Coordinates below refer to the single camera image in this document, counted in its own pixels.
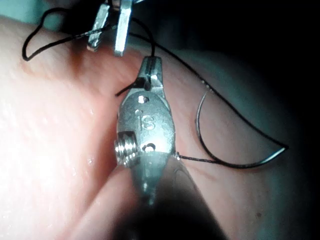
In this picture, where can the right arm needle driver jaw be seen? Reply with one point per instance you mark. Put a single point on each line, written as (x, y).
(143, 72)
(156, 75)

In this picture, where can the right arm needle driver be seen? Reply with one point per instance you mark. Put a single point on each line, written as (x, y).
(152, 122)

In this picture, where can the left arm needle driver jaw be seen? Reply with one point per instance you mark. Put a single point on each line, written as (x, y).
(98, 27)
(123, 27)

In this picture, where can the black thread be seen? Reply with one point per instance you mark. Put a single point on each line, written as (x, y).
(190, 63)

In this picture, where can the curved steel needle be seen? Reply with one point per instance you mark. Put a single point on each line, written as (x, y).
(203, 140)

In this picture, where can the blue-green cloth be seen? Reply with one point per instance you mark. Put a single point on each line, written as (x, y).
(17, 7)

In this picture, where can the tissue pad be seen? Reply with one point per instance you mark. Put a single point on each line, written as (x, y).
(50, 125)

